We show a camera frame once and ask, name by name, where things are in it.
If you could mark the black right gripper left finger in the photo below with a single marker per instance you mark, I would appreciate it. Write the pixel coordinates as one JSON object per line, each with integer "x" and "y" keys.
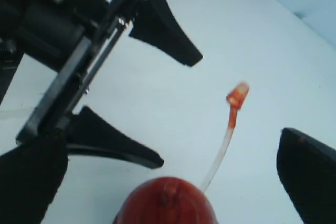
{"x": 30, "y": 177}

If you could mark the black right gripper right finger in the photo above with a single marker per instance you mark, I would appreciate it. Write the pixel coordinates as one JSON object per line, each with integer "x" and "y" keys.
{"x": 306, "y": 169}

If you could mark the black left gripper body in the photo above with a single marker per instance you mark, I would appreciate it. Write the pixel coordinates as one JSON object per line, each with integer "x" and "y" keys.
{"x": 71, "y": 37}

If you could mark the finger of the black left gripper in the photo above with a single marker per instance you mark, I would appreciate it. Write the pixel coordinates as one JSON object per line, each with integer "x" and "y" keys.
{"x": 90, "y": 135}
{"x": 156, "y": 25}

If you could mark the red sauce squeeze bottle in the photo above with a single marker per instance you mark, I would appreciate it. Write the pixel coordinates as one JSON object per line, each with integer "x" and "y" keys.
{"x": 170, "y": 199}

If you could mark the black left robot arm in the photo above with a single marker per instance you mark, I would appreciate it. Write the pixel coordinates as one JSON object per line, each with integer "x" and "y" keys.
{"x": 5, "y": 51}

